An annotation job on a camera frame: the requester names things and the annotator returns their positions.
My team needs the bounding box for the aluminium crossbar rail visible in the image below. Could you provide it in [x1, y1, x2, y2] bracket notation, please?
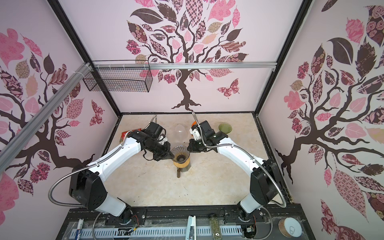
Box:
[94, 62, 277, 70]

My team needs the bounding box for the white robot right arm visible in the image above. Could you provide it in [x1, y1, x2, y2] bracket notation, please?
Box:
[188, 129, 288, 215]

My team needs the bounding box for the white slotted cable duct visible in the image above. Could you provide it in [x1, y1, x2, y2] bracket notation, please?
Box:
[63, 226, 243, 240]

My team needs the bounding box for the clear ribbed glass dripper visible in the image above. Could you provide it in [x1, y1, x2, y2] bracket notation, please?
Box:
[172, 145, 190, 164]

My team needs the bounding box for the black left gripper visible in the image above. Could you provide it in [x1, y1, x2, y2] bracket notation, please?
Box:
[145, 139, 174, 161]

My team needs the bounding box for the green glass dripper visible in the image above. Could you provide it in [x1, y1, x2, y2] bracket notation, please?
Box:
[218, 123, 233, 134]

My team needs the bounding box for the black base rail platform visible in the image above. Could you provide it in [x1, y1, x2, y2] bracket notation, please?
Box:
[56, 204, 315, 240]

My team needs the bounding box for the black wire mesh basket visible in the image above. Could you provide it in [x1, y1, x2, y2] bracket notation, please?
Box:
[83, 60, 154, 93]

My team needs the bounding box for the smoked glass carafe wooden handle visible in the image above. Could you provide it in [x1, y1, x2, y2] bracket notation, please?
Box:
[177, 165, 191, 178]

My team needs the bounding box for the green herb filled jar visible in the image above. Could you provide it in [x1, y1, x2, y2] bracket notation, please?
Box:
[209, 214, 223, 240]

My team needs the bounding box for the white centre bracket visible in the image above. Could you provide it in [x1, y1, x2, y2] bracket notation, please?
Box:
[185, 216, 197, 240]

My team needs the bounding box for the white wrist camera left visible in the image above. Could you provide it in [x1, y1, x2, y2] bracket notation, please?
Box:
[158, 134, 168, 145]

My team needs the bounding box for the red gummy candy bag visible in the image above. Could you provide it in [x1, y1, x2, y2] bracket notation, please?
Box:
[120, 128, 142, 144]

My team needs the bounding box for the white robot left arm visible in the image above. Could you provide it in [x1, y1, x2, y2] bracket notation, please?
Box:
[69, 127, 174, 223]

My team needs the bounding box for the white translucent plastic mug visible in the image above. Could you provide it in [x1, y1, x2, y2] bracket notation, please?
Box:
[174, 124, 188, 144]

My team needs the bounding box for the aluminium side rail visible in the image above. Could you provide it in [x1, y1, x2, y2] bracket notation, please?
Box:
[1, 63, 91, 173]

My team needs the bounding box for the wooden dripper collar ring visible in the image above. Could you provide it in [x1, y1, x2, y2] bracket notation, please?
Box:
[173, 158, 192, 169]

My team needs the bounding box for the brown tape roll white disc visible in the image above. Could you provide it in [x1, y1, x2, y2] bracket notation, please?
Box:
[278, 218, 303, 238]

